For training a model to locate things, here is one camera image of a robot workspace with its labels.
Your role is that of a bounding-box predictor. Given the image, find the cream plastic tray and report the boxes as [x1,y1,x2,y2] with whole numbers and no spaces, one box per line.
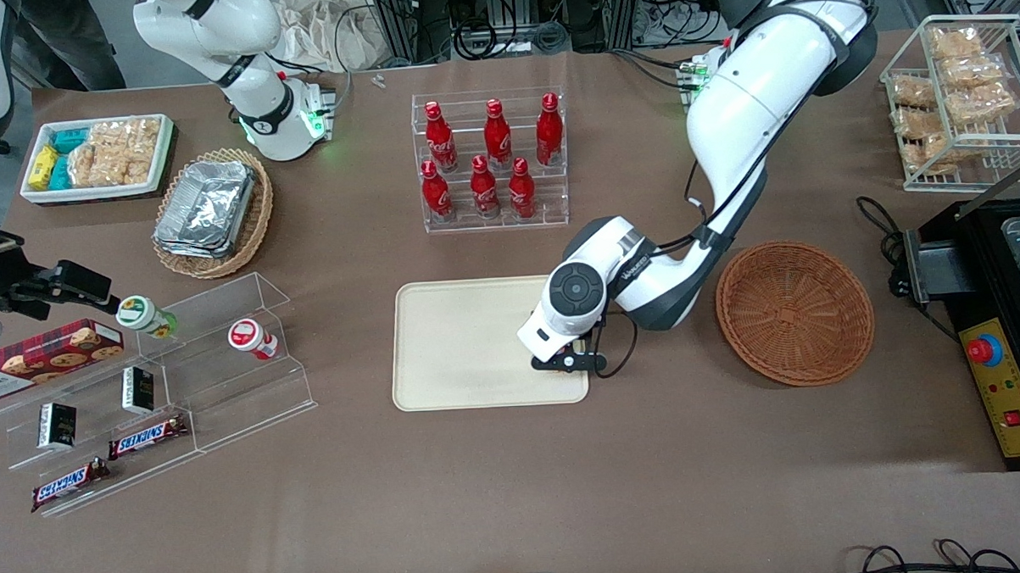
[388,273,591,413]

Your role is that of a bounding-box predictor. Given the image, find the white rectangular snack tray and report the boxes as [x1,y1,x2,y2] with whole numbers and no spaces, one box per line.
[17,114,177,206]

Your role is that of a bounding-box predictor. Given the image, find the oval light wicker basket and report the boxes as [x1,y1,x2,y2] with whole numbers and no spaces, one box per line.
[148,146,277,282]

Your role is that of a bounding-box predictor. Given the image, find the round brown wicker basket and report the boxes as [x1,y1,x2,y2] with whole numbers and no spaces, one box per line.
[713,237,878,392]

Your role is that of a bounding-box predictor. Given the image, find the green lid yogurt bottle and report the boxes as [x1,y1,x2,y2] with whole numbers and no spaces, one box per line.
[115,294,179,342]

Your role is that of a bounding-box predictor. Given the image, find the red chocolate chip cookie box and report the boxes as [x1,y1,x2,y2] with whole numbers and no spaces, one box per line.
[0,317,128,404]

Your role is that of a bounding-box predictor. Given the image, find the small black white box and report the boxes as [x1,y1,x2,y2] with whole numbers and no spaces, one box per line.
[120,365,158,417]
[36,401,80,451]

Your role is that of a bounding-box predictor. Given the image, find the yellow snack packet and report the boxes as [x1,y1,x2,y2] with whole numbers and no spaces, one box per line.
[27,144,61,192]

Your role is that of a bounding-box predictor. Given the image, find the clear acrylic bottle rack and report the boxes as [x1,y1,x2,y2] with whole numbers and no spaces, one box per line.
[410,87,571,235]

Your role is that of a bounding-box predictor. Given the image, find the clear bag of rice crackers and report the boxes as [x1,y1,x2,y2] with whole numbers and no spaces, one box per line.
[64,117,164,189]

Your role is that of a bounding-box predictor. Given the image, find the stacked aluminium foil containers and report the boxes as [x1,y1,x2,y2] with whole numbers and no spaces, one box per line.
[150,159,260,263]

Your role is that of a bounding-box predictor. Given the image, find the red cola bottle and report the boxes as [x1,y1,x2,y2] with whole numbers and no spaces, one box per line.
[420,159,455,225]
[469,153,503,221]
[534,92,566,169]
[506,156,538,220]
[424,100,460,174]
[482,98,514,172]

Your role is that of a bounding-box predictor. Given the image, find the Snickers chocolate bar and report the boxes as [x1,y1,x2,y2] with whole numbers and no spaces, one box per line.
[107,414,191,462]
[29,457,114,515]

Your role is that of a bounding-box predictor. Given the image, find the clear acrylic stepped shelf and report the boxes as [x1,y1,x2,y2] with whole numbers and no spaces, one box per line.
[0,270,322,520]

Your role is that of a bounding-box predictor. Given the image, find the red lid yogurt bottle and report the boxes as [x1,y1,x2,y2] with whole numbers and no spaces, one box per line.
[226,317,281,364]

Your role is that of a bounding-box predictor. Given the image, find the person's dark trouser legs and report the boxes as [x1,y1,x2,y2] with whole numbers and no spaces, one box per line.
[18,0,128,94]

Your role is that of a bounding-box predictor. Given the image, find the beige crumpled paper bag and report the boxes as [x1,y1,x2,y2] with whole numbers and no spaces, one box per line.
[275,0,390,75]

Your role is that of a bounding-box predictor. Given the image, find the bagged fried snack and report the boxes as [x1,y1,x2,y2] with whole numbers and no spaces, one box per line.
[928,27,987,62]
[945,82,1020,130]
[902,133,970,178]
[892,105,949,143]
[938,53,1010,91]
[889,74,938,110]

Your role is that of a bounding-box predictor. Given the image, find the red emergency stop button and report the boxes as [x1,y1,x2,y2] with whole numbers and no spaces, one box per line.
[966,333,1005,369]

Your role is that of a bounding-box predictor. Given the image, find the black machine with yellow panel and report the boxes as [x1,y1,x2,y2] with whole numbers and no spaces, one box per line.
[900,197,1020,477]

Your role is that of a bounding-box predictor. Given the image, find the grey metal bar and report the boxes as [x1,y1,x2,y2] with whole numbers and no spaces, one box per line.
[953,150,1020,222]

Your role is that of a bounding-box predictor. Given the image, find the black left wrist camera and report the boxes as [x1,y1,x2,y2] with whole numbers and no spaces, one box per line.
[530,348,609,377]

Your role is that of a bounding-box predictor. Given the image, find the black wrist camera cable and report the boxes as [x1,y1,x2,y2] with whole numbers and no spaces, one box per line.
[581,0,889,381]

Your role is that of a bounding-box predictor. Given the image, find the aluminium frame with cables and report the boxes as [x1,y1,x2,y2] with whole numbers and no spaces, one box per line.
[363,0,727,65]

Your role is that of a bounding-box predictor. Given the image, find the black machine power cable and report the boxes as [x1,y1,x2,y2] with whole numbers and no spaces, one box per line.
[855,192,962,348]

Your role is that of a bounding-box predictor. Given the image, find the black floor cables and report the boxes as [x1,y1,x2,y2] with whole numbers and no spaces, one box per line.
[831,537,1020,573]

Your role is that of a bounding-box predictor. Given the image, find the white wire rack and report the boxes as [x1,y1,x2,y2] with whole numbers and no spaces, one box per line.
[878,12,1020,195]

